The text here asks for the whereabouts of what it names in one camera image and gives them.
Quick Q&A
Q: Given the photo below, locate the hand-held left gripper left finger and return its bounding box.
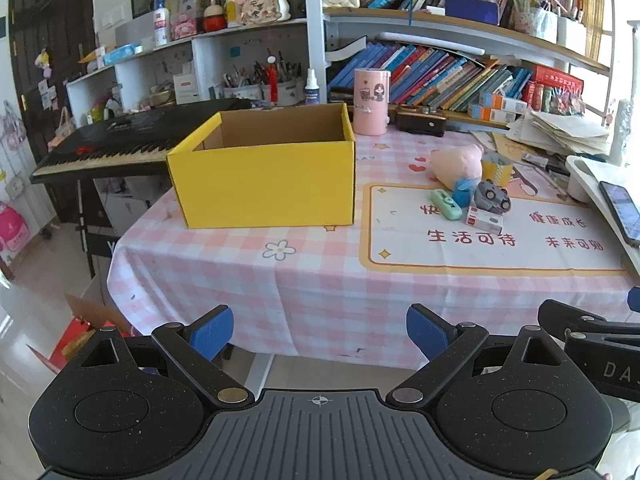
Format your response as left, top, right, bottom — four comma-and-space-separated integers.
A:
80, 305, 255, 409

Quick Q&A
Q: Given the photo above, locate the dark brown case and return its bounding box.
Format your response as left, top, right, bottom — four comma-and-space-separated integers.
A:
395, 105, 447, 137

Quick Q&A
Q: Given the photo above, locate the red book box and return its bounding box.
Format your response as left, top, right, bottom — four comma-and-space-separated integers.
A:
522, 62, 585, 111

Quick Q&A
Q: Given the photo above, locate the white box with red label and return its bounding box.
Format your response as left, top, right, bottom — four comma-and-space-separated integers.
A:
173, 72, 199, 106

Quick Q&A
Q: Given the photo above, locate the pink cylinder container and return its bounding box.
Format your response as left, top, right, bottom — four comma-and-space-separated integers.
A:
354, 67, 392, 137

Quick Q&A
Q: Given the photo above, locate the white printed desk mat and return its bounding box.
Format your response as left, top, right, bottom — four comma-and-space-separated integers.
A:
359, 182, 633, 273

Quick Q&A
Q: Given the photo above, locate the small pink box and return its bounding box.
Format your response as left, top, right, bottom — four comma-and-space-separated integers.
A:
170, 15, 198, 41

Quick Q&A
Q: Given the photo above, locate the dark wooden door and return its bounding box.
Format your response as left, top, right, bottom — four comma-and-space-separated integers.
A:
10, 0, 96, 151

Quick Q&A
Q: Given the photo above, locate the white plastic tray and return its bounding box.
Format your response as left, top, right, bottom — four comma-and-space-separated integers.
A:
565, 155, 640, 281

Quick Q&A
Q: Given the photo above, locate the white paper bag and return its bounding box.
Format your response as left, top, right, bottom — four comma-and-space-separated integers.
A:
530, 7, 558, 43
557, 15, 588, 51

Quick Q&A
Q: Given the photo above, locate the blue tissue pack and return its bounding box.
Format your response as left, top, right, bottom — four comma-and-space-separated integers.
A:
102, 44, 143, 66

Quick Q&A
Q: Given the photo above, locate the white shelf unit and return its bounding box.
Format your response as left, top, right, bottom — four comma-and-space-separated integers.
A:
65, 17, 326, 126

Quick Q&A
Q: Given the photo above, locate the white paper roll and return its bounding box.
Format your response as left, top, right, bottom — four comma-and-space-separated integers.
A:
607, 100, 631, 166

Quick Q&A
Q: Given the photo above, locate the dark blue box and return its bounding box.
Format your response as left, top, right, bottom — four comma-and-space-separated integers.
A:
445, 0, 501, 26

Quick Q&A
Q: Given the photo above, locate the black keyboard stand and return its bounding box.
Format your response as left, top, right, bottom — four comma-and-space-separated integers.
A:
44, 177, 118, 281

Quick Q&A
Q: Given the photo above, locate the white bottle with red label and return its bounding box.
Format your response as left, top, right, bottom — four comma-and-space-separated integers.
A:
153, 0, 168, 47

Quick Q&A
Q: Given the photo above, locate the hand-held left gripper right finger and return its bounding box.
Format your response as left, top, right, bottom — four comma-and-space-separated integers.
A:
390, 304, 564, 407

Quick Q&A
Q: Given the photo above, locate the orange white small box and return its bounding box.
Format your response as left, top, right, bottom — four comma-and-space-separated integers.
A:
467, 92, 528, 123

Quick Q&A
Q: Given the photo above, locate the yellow cardboard box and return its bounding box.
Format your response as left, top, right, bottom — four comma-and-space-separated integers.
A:
166, 102, 357, 229

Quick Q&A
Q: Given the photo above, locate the pink backpack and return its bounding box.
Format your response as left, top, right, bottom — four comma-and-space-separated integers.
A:
0, 200, 28, 256

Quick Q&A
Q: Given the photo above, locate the white shelf pole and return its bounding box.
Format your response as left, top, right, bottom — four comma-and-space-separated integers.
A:
304, 0, 328, 103

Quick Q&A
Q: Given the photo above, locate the pile of papers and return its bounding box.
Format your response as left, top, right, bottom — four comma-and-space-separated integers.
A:
505, 107, 613, 156

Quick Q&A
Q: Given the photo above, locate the pink plush toy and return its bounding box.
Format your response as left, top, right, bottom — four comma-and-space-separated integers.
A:
430, 144, 485, 185

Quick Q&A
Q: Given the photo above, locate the white pen holder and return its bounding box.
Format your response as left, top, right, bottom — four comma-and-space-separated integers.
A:
222, 62, 266, 102
270, 50, 303, 106

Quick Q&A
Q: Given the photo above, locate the brown cardboard piece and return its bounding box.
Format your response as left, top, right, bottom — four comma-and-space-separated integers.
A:
65, 294, 133, 336

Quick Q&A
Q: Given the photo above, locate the black electronic keyboard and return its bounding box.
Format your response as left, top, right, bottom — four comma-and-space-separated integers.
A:
30, 98, 253, 184

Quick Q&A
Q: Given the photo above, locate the black smartphone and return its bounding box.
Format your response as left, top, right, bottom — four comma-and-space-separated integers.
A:
598, 180, 640, 247

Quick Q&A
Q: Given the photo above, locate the small white red box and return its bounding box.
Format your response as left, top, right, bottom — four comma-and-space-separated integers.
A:
465, 206, 504, 236

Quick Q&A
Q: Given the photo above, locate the blue plastic pouch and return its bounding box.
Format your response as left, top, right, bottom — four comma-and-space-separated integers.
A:
452, 177, 476, 207

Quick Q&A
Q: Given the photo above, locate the red white doll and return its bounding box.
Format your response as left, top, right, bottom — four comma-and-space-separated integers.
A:
202, 0, 224, 33

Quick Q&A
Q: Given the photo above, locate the white blue spray bottle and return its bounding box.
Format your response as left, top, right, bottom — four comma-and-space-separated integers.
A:
303, 68, 321, 108

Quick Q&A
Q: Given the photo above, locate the grey toy car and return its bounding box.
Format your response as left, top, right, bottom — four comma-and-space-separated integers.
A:
472, 181, 512, 214

